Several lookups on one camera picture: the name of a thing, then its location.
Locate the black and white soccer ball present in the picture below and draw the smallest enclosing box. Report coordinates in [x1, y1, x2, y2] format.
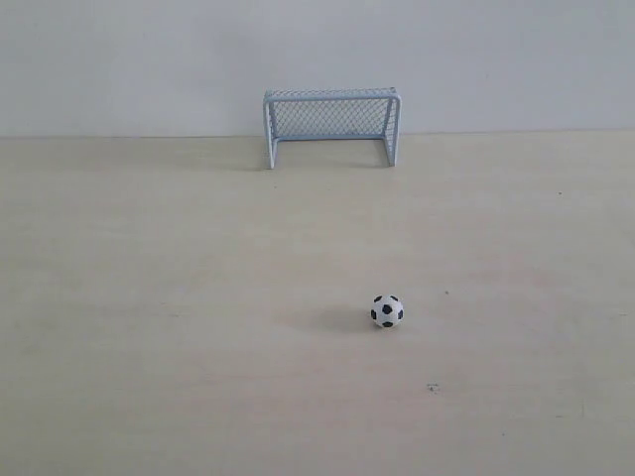
[369, 295, 404, 328]

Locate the light blue mesh goal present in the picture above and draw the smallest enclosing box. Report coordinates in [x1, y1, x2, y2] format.
[262, 87, 402, 170]

